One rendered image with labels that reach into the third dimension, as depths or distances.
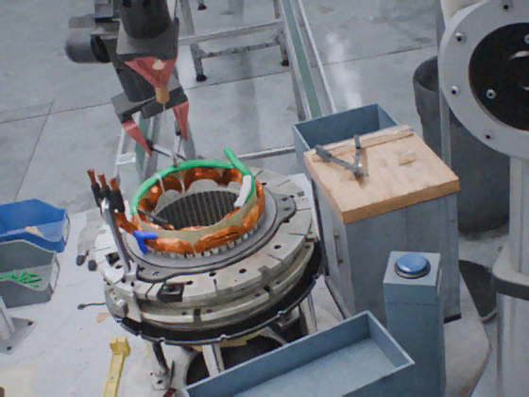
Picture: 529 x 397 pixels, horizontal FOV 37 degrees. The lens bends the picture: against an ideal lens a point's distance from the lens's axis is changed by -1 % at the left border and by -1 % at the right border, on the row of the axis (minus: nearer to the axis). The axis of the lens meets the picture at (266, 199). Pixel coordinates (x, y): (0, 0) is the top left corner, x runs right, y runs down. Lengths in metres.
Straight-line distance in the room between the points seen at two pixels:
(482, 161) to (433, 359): 1.62
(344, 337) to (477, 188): 1.84
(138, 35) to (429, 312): 0.53
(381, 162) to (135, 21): 0.52
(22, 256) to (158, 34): 0.89
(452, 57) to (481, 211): 2.18
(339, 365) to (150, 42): 0.45
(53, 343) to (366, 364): 0.73
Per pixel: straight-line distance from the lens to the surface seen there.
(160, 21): 0.94
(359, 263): 1.24
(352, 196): 1.20
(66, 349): 1.51
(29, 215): 1.88
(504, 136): 0.70
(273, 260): 1.04
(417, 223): 1.24
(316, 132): 1.45
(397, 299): 1.10
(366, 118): 1.47
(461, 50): 0.68
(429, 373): 1.19
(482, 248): 2.84
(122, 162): 1.19
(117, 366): 1.42
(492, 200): 2.84
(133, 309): 1.07
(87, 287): 1.64
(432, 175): 1.23
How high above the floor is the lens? 1.72
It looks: 32 degrees down
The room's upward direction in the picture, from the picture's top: 11 degrees counter-clockwise
